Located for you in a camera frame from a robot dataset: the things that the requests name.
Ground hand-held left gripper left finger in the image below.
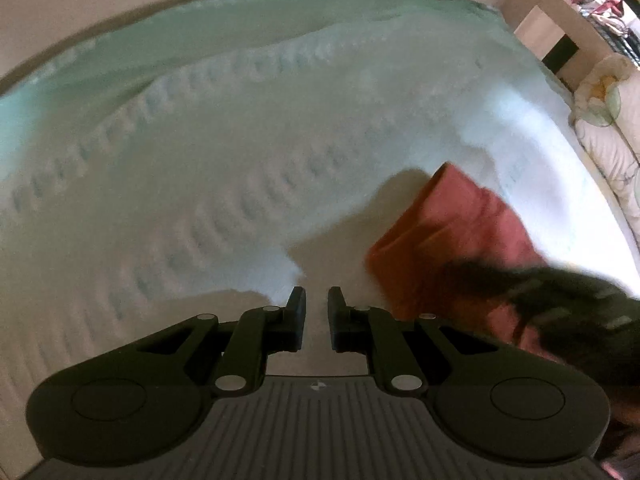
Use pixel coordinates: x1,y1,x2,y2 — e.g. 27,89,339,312
134,286,307,394

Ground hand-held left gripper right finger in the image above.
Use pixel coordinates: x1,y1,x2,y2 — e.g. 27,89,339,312
327,286,503,394

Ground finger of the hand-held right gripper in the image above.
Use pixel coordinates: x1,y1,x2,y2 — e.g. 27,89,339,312
441,256,533,311

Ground red pants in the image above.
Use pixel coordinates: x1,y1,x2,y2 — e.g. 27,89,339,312
364,161,568,362

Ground pastel patterned bed sheet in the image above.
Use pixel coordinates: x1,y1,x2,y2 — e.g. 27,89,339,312
0,0,640,468

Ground floral pillow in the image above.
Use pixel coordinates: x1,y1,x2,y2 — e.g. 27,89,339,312
569,54,640,266

